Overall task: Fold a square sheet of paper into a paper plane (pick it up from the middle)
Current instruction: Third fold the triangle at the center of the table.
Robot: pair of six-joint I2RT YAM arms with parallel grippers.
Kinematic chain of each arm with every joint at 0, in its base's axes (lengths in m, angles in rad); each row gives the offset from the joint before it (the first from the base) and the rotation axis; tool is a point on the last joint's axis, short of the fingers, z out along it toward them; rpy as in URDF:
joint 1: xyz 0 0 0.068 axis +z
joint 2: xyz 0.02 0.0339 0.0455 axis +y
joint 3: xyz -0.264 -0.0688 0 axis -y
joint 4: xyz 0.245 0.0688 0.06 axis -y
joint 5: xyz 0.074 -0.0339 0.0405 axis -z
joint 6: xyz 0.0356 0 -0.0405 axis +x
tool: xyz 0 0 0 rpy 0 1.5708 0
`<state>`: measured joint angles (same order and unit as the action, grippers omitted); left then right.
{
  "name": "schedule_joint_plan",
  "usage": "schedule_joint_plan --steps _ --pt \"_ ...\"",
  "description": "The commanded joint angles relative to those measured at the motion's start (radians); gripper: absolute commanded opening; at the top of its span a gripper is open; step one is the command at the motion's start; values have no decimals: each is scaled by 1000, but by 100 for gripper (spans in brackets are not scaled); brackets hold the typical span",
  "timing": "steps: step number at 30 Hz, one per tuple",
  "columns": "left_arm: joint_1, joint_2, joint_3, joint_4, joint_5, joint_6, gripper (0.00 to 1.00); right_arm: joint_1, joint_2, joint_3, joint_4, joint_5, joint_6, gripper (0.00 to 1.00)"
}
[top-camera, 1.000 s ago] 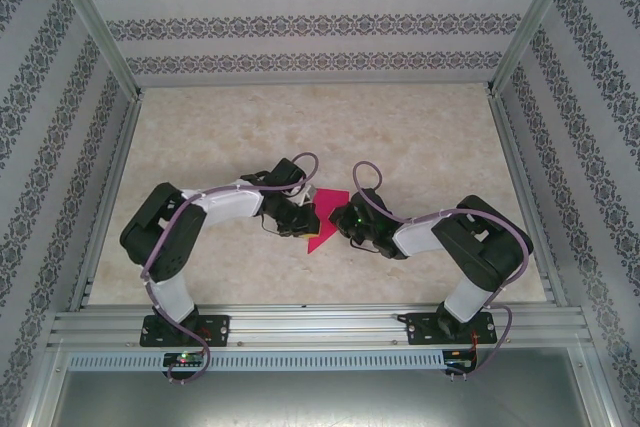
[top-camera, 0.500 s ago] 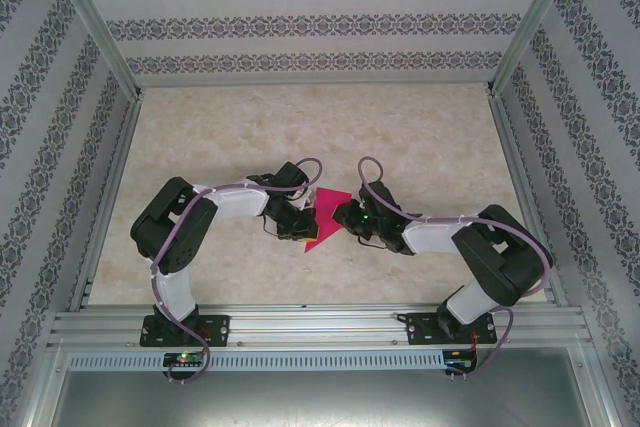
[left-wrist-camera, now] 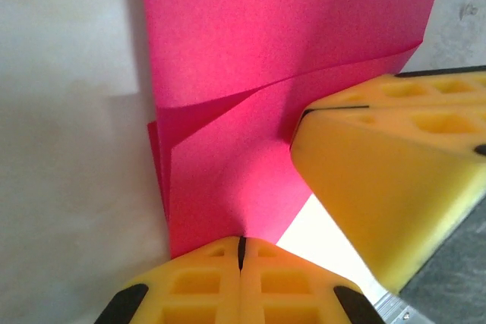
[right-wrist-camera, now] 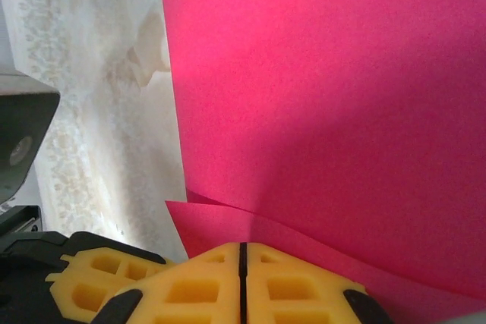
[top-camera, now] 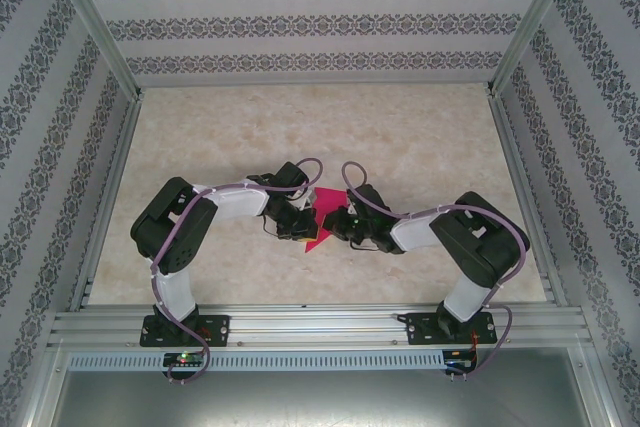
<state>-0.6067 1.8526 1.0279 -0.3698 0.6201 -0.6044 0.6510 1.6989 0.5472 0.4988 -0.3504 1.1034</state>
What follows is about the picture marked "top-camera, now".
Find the pink cloth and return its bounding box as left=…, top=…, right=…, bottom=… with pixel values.
left=303, top=187, right=352, bottom=253

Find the grey metal sheet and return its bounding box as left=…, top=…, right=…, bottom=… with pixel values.
left=49, top=369, right=614, bottom=427

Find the aluminium mounting beam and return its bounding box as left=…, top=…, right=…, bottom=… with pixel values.
left=47, top=302, right=594, bottom=348

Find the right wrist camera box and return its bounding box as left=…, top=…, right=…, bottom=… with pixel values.
left=344, top=184, right=390, bottom=218

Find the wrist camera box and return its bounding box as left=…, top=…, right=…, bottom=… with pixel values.
left=271, top=161, right=310, bottom=196
left=344, top=184, right=390, bottom=218

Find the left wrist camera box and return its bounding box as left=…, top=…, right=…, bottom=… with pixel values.
left=271, top=161, right=310, bottom=196

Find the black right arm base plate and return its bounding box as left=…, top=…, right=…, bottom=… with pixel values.
left=405, top=311, right=496, bottom=346

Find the slotted grey cable duct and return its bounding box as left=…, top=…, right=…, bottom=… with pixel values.
left=67, top=350, right=446, bottom=372

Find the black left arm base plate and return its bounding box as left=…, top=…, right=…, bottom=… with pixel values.
left=139, top=314, right=232, bottom=348

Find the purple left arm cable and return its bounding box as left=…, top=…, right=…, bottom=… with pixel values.
left=148, top=156, right=324, bottom=388

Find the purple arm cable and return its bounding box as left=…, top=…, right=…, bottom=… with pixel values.
left=339, top=160, right=531, bottom=383
left=148, top=156, right=324, bottom=388

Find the aluminium table edge rail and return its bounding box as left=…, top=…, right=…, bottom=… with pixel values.
left=487, top=94, right=569, bottom=308
left=67, top=94, right=146, bottom=311

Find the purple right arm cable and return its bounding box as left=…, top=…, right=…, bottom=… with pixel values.
left=339, top=160, right=531, bottom=383

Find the aluminium frame post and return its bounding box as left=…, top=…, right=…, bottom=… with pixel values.
left=485, top=0, right=585, bottom=98
left=47, top=0, right=144, bottom=101

